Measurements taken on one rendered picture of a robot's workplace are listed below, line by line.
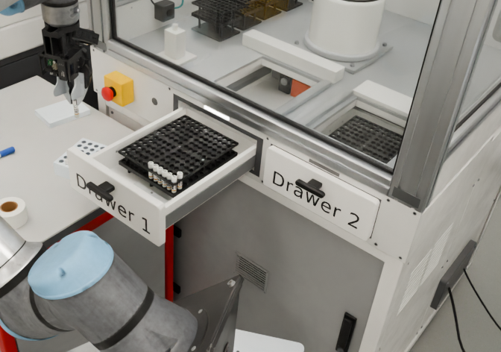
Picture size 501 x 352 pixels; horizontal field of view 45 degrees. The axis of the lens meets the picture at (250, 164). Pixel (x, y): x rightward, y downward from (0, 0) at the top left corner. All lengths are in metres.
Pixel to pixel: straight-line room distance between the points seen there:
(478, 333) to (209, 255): 1.08
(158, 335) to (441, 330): 1.59
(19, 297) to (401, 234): 0.76
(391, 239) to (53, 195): 0.80
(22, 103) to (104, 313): 1.10
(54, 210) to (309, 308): 0.70
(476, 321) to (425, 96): 1.42
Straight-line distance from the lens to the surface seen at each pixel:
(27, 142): 1.74
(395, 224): 1.33
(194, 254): 1.89
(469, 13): 1.09
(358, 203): 1.33
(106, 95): 1.68
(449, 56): 1.12
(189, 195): 1.33
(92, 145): 1.63
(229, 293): 0.98
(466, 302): 2.51
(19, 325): 1.05
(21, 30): 2.07
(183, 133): 1.49
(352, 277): 1.51
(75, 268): 0.89
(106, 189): 1.31
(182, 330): 0.94
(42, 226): 1.47
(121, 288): 0.91
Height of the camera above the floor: 1.73
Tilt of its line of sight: 37 degrees down
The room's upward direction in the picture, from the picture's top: 6 degrees clockwise
